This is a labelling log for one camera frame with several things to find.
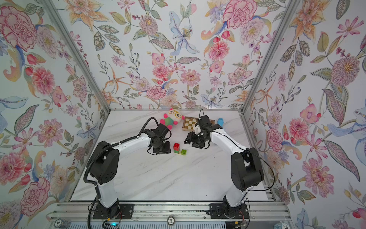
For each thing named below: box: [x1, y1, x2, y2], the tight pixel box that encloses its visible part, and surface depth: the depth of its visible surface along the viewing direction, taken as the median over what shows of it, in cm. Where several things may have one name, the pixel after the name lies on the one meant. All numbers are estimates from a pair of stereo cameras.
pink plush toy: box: [159, 107, 186, 131], surface depth 112 cm
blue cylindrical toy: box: [217, 117, 225, 128], surface depth 112 cm
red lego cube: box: [172, 142, 181, 151], surface depth 91 cm
